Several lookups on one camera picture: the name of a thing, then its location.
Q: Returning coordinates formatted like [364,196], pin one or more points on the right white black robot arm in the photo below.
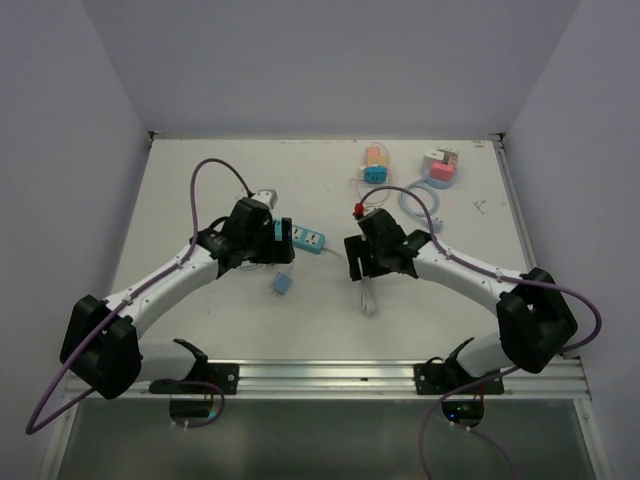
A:
[534,322]

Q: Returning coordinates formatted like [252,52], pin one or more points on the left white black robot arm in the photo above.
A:
[103,344]

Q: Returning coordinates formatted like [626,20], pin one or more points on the aluminium front rail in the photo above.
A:
[393,379]

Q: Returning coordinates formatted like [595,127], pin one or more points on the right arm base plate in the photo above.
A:
[438,378]

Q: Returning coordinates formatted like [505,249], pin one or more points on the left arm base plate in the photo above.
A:
[224,376]

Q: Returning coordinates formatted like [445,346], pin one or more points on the light blue charger plug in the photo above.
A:
[281,283]

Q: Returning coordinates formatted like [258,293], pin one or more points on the blue cube socket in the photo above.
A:
[375,175]

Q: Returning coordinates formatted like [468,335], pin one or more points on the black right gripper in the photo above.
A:
[356,247]

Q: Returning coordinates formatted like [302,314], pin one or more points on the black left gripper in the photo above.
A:
[278,252]

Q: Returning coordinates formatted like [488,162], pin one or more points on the teal power strip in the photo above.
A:
[302,238]

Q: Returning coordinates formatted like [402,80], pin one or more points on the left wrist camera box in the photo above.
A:
[268,197]

